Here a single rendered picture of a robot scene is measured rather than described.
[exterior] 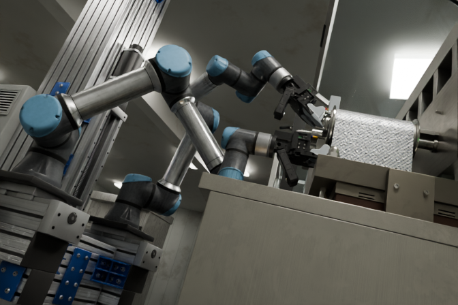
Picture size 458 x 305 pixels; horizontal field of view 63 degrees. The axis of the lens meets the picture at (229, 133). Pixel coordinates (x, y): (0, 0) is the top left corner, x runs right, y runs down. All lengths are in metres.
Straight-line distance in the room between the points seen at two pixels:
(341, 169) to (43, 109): 0.82
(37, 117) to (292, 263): 0.78
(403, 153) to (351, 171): 0.31
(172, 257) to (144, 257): 10.00
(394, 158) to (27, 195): 1.07
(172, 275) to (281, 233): 10.63
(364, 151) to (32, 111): 0.97
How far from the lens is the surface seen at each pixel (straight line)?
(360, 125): 1.24
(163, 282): 11.50
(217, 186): 0.86
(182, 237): 11.53
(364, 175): 0.96
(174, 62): 1.21
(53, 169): 1.27
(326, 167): 0.95
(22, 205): 1.21
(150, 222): 8.77
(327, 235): 0.84
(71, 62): 1.76
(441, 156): 1.28
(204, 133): 1.27
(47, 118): 1.16
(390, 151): 1.22
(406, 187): 0.95
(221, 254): 0.83
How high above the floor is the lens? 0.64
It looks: 24 degrees up
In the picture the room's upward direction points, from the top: 16 degrees clockwise
